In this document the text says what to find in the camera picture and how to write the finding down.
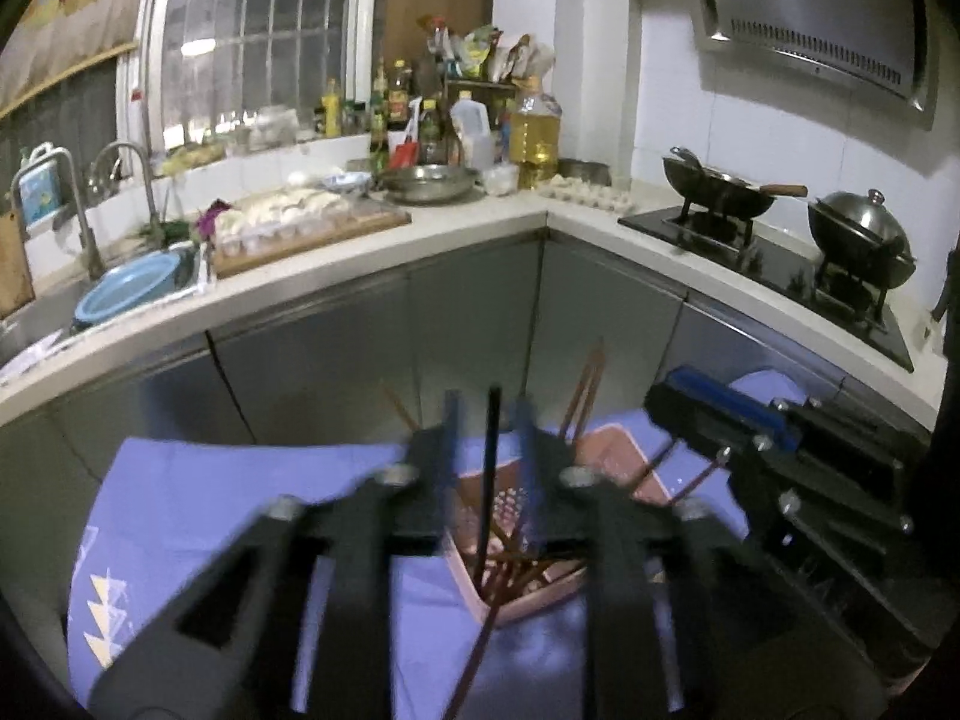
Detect grey kitchen cabinet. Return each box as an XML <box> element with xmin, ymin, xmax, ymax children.
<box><xmin>0</xmin><ymin>229</ymin><xmax>931</xmax><ymax>511</ymax></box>

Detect blue printed packet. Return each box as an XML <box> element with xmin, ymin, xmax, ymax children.
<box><xmin>16</xmin><ymin>163</ymin><xmax>61</xmax><ymax>227</ymax></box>

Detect white plastic bag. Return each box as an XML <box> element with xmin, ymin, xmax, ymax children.
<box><xmin>247</xmin><ymin>105</ymin><xmax>301</xmax><ymax>151</ymax></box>

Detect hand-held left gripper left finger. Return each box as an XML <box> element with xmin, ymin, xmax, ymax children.
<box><xmin>88</xmin><ymin>388</ymin><xmax>462</xmax><ymax>720</ymax></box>

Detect steel sink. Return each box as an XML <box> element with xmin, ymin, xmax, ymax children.
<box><xmin>0</xmin><ymin>240</ymin><xmax>218</xmax><ymax>368</ymax></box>

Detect dark reddish brown chopstick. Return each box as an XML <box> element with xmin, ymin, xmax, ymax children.
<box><xmin>441</xmin><ymin>385</ymin><xmax>503</xmax><ymax>720</ymax></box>

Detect purple vegetable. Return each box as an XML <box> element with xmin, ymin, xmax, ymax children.
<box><xmin>193</xmin><ymin>199</ymin><xmax>233</xmax><ymax>242</ymax></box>

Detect pink perforated utensil basket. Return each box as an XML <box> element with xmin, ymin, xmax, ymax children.
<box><xmin>442</xmin><ymin>424</ymin><xmax>676</xmax><ymax>627</ymax></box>

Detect steel range hood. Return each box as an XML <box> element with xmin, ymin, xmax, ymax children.
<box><xmin>686</xmin><ymin>0</ymin><xmax>942</xmax><ymax>128</ymax></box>

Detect black wok with wooden handle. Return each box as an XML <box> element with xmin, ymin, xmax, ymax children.
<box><xmin>662</xmin><ymin>147</ymin><xmax>809</xmax><ymax>218</ymax></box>

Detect white kitchen countertop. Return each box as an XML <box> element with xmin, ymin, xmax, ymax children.
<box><xmin>0</xmin><ymin>184</ymin><xmax>942</xmax><ymax>436</ymax></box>

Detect large cooking oil bottle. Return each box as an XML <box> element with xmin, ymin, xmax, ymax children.
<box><xmin>508</xmin><ymin>79</ymin><xmax>565</xmax><ymax>190</ymax></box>

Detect blue plastic basin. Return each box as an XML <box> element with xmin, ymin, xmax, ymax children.
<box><xmin>73</xmin><ymin>251</ymin><xmax>185</xmax><ymax>331</ymax></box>

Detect barred window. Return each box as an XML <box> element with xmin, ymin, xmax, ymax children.
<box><xmin>139</xmin><ymin>0</ymin><xmax>383</xmax><ymax>155</ymax></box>

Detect black gas stove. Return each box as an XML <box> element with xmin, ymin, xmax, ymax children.
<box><xmin>619</xmin><ymin>206</ymin><xmax>916</xmax><ymax>372</ymax></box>

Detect small steel pot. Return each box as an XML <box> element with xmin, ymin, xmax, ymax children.
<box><xmin>559</xmin><ymin>159</ymin><xmax>612</xmax><ymax>187</ymax></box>

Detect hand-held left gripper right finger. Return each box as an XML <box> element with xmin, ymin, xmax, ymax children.
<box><xmin>514</xmin><ymin>397</ymin><xmax>893</xmax><ymax>720</ymax></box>

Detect wooden cutting board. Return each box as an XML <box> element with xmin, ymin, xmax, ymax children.
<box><xmin>210</xmin><ymin>191</ymin><xmax>413</xmax><ymax>278</ymax></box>

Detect row of condiment bottles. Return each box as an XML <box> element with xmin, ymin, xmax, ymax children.
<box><xmin>311</xmin><ymin>15</ymin><xmax>451</xmax><ymax>173</ymax></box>

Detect white plastic jug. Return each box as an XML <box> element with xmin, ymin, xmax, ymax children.
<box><xmin>450</xmin><ymin>90</ymin><xmax>496</xmax><ymax>170</ymax></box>

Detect blue printed tablecloth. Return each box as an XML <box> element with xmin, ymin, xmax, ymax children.
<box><xmin>66</xmin><ymin>367</ymin><xmax>811</xmax><ymax>720</ymax></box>

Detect pile of seasoning packets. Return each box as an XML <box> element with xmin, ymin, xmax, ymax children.
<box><xmin>442</xmin><ymin>24</ymin><xmax>556</xmax><ymax>83</ymax></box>

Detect steel gooseneck faucet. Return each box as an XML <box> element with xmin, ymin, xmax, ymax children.
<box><xmin>90</xmin><ymin>141</ymin><xmax>167</xmax><ymax>245</ymax></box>

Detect rows of white dumplings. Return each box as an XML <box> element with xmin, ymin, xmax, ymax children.
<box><xmin>217</xmin><ymin>187</ymin><xmax>361</xmax><ymax>252</ymax></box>

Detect tray of dumplings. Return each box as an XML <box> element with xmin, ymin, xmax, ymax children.
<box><xmin>540</xmin><ymin>174</ymin><xmax>638</xmax><ymax>212</ymax></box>

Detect steel bowl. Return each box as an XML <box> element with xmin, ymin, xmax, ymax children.
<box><xmin>375</xmin><ymin>163</ymin><xmax>481</xmax><ymax>205</ymax></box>

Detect steel square faucet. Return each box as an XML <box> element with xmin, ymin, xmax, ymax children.
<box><xmin>11</xmin><ymin>148</ymin><xmax>106</xmax><ymax>280</ymax></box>

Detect patterned fabric hanging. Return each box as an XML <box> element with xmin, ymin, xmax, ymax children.
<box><xmin>0</xmin><ymin>0</ymin><xmax>155</xmax><ymax>121</ymax></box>

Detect dark lidded wok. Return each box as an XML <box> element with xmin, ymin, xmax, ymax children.
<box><xmin>808</xmin><ymin>189</ymin><xmax>917</xmax><ymax>290</ymax></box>

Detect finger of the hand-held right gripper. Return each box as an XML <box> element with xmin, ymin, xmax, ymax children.
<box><xmin>666</xmin><ymin>365</ymin><xmax>931</xmax><ymax>466</ymax></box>
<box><xmin>645</xmin><ymin>384</ymin><xmax>912</xmax><ymax>539</ymax></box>

